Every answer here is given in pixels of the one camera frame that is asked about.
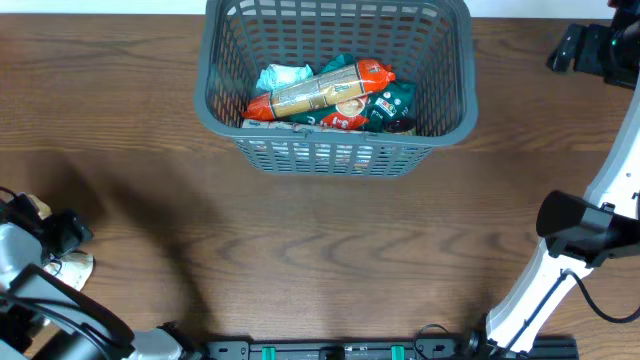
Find green Nescafe coffee bag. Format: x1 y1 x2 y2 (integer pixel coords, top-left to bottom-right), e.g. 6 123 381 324
288 81 416 133

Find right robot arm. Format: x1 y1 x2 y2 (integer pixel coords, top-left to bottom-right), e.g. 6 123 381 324
462 0 639 359

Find red spaghetti packet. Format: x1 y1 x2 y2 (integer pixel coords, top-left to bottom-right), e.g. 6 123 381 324
243 59 396 121

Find teal small tissue packet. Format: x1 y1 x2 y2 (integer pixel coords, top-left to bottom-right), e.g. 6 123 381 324
256 64 314 92

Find grey plastic basket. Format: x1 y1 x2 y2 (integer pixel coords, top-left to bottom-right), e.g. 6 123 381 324
194 0 478 177

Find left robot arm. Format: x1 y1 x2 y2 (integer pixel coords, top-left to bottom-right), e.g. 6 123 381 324
1 188 207 360

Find blue Kleenex tissue pack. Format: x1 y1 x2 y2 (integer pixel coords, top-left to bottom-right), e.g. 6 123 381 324
234 138 431 177

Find white paper bag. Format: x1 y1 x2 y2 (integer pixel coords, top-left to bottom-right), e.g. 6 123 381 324
24 193 95 292

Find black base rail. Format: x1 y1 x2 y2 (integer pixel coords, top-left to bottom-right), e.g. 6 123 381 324
205 333 580 360

